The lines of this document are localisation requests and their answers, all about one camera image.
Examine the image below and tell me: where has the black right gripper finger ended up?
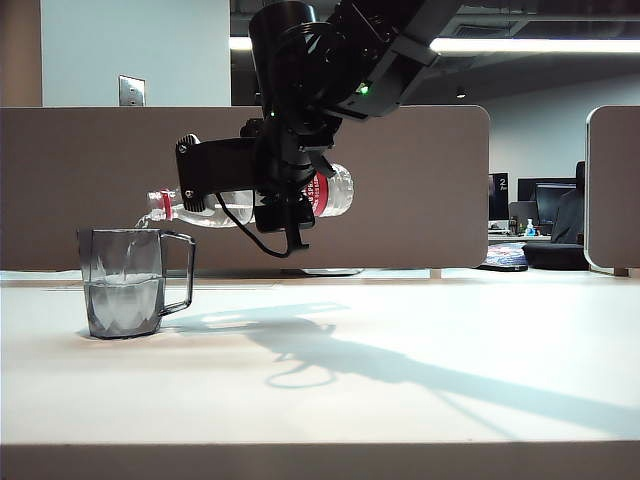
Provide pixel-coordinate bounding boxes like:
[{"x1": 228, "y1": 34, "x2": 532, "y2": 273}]
[
  {"x1": 285, "y1": 219, "x2": 310, "y2": 250},
  {"x1": 299, "y1": 143, "x2": 335, "y2": 177}
]

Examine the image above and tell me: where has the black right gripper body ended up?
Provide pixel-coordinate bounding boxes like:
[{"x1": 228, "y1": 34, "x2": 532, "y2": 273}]
[{"x1": 252, "y1": 115, "x2": 335, "y2": 234}]

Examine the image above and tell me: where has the clear red-labelled water bottle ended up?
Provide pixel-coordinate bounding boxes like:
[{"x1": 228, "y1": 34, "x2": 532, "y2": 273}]
[{"x1": 146, "y1": 162, "x2": 356, "y2": 230}]

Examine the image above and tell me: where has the transparent grey faceted plastic mug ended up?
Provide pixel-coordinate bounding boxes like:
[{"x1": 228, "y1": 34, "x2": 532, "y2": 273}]
[{"x1": 76, "y1": 228, "x2": 197, "y2": 341}]

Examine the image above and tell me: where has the silver monitor stand base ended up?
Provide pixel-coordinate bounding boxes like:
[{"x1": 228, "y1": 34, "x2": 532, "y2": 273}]
[{"x1": 279, "y1": 268, "x2": 365, "y2": 278}]

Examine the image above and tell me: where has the black panel with white numeral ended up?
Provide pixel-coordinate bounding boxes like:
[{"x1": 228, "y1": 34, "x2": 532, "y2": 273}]
[{"x1": 488, "y1": 172, "x2": 509, "y2": 222}]

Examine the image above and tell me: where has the wide brown desk partition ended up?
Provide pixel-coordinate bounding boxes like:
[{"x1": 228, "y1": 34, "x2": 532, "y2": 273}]
[{"x1": 0, "y1": 104, "x2": 491, "y2": 274}]

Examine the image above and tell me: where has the grey monitor back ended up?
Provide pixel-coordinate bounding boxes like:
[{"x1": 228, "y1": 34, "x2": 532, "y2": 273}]
[{"x1": 508, "y1": 201, "x2": 537, "y2": 235}]

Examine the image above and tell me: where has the patterned flat cushion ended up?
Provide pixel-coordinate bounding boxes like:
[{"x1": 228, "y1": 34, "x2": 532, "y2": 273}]
[{"x1": 474, "y1": 243, "x2": 529, "y2": 273}]

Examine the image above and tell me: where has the black computer monitor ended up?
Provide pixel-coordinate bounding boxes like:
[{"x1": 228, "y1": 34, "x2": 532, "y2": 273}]
[{"x1": 516, "y1": 177, "x2": 578, "y2": 236}]

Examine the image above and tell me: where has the black round cushion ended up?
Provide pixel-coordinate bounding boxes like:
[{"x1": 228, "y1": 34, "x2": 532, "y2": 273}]
[{"x1": 521, "y1": 241, "x2": 590, "y2": 272}]

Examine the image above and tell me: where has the black office chair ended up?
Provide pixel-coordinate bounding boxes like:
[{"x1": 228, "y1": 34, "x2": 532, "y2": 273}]
[{"x1": 549, "y1": 160, "x2": 586, "y2": 246}]

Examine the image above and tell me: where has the narrow brown desk partition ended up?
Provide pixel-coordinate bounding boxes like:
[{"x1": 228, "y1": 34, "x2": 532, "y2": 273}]
[{"x1": 583, "y1": 105, "x2": 640, "y2": 277}]

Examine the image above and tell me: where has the black camera cable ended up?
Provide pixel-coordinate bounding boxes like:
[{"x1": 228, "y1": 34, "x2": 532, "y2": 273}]
[{"x1": 215, "y1": 197, "x2": 301, "y2": 259}]

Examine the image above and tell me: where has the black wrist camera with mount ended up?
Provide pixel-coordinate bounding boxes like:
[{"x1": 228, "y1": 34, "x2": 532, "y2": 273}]
[{"x1": 174, "y1": 133, "x2": 261, "y2": 211}]

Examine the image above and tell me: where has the silver wall plate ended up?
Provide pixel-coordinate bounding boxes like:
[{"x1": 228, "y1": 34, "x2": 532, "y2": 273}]
[{"x1": 117, "y1": 74, "x2": 147, "y2": 108}]

